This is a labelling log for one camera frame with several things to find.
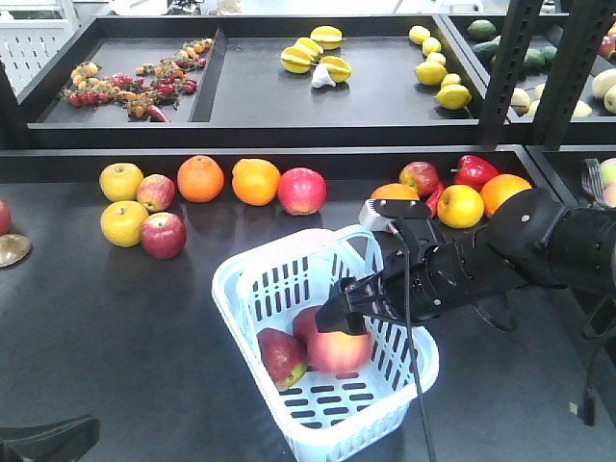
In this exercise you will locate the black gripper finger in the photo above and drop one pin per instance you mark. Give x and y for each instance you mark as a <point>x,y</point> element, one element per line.
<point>67,440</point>

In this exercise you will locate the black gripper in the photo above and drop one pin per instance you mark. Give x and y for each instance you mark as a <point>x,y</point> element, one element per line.
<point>427,279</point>

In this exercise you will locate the red yellow apple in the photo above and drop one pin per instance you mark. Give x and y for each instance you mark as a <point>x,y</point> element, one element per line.
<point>338,352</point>

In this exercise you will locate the light blue plastic basket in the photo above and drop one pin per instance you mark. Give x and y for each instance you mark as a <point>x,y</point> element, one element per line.
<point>323,417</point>

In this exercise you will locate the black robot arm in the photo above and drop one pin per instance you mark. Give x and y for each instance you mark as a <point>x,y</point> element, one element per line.
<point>531,240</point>

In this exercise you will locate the orange middle right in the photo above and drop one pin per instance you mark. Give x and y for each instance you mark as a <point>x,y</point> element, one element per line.
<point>395,191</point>

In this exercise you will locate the black wood produce display table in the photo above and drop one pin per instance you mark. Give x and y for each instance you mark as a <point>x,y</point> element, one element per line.
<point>90,328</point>

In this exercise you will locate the pink red apple back row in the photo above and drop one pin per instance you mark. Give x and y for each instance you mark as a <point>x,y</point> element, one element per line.
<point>301,191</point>

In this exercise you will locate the small red chili pepper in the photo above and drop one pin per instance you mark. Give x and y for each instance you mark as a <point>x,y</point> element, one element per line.
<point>433,199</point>

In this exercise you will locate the red green apple back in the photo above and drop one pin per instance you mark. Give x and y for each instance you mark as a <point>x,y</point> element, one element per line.
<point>421,176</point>

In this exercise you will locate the red bell pepper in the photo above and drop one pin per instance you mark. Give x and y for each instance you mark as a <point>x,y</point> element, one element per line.
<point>474,172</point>

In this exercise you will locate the orange far right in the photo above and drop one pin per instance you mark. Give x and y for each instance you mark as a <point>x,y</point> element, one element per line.
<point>500,188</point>

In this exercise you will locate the orange back row left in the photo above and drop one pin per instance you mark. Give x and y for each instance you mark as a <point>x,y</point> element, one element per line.
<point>200,179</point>

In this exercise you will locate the dark red apple left group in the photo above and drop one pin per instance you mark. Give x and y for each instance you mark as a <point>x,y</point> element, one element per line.
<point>163,235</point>

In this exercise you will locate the small pink apple back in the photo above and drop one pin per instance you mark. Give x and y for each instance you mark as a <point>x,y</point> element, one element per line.
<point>156,192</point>

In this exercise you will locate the white garlic bulb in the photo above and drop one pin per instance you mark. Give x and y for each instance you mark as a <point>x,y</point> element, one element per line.
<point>321,77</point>

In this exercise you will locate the lemon pile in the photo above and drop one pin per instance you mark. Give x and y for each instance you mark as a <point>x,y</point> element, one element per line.
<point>432,71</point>

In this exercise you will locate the red apple far corner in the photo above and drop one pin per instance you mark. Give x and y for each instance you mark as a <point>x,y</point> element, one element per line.
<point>5,217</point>

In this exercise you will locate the black upper display shelf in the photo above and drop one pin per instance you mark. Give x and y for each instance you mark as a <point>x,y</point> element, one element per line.
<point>246,98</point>

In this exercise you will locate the yellow starfruit pile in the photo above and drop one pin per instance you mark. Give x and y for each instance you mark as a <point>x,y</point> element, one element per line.
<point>307,52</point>

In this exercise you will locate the yellow apple back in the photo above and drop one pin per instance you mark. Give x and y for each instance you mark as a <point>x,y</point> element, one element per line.
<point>120,181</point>

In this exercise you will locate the pale peach front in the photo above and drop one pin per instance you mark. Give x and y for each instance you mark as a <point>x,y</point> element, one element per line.
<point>609,195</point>

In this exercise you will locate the pale peach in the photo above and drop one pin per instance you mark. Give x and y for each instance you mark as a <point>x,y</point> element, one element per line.
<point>608,171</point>
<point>609,195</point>

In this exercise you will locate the pale peach back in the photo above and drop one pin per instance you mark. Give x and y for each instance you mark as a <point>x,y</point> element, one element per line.
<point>608,171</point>

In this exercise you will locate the cherry tomato vine pile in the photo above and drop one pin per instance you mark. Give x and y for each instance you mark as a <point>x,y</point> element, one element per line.
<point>143,93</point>

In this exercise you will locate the pale pear pile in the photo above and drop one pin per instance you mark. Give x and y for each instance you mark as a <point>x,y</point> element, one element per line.
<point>596,98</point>

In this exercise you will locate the mango and apple pile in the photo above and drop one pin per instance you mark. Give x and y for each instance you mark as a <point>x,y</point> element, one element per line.
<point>607,47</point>

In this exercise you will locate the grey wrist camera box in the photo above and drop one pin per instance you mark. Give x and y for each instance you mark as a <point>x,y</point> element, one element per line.
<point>377,214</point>

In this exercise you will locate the black shelf upright post right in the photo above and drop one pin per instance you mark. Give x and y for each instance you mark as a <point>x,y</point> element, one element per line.
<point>576,54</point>

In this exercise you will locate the black shelf upright post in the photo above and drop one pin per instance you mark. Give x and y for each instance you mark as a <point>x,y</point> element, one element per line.
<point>514,41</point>
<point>576,54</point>

